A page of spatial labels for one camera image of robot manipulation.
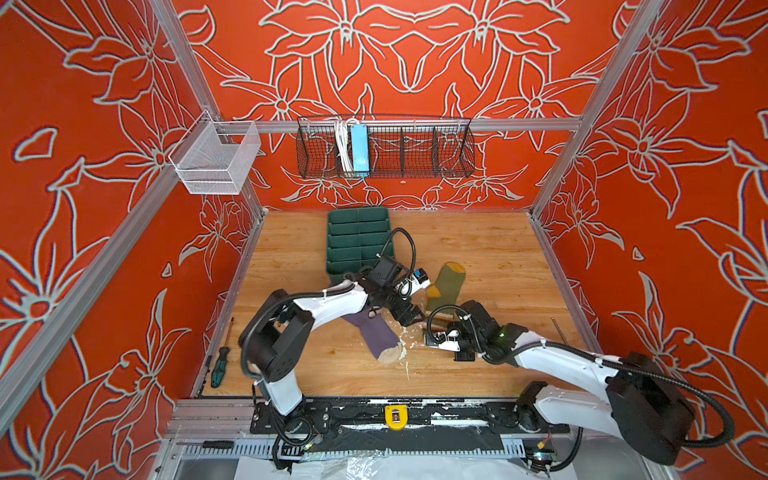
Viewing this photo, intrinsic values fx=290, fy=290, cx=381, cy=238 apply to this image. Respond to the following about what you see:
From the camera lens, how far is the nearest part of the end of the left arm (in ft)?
2.34

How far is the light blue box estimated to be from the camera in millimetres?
899

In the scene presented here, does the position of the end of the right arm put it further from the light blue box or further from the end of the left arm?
the light blue box

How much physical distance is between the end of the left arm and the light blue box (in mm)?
332

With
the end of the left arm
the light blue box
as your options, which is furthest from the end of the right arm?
the light blue box
